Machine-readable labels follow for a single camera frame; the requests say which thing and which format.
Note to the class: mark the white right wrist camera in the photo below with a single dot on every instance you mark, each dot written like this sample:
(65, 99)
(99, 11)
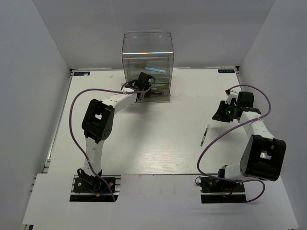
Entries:
(231, 94)

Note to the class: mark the green ink pen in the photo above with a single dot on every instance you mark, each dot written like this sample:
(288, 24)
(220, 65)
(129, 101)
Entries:
(204, 135)

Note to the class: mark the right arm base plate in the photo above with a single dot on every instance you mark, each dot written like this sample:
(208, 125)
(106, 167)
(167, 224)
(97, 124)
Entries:
(220, 192)

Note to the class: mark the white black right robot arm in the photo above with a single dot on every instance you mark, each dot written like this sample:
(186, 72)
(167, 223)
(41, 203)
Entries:
(264, 154)

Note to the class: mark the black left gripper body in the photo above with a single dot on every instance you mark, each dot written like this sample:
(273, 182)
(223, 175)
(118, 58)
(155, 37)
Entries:
(147, 94)

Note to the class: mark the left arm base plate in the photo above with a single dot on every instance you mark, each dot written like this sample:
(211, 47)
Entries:
(99, 193)

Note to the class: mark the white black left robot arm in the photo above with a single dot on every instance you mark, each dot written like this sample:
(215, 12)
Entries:
(98, 122)

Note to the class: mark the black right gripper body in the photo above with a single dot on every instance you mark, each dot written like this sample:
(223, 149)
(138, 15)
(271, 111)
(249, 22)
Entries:
(227, 112)

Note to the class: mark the clear plastic drawer organizer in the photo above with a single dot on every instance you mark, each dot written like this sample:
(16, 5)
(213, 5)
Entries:
(152, 53)

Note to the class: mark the green utility knife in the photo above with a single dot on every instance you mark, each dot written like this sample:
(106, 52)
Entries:
(159, 85)

